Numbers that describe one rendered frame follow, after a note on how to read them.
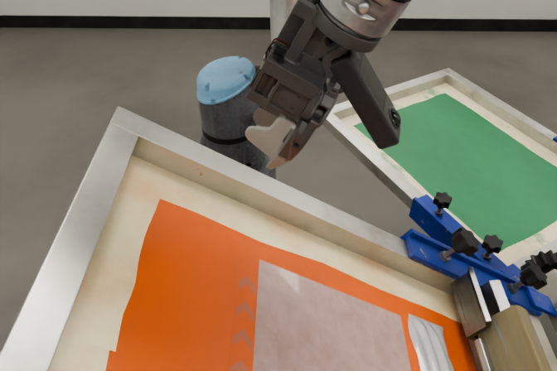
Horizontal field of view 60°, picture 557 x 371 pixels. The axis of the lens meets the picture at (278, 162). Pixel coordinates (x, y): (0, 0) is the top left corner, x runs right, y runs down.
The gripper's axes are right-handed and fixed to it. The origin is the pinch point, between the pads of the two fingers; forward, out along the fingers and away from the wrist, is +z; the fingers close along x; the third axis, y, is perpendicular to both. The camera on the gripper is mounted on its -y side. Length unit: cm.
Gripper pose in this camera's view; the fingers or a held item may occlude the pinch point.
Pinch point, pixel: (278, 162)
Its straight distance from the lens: 58.5
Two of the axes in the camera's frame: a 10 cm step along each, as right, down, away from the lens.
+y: -8.8, -4.6, -1.3
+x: -2.1, 6.3, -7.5
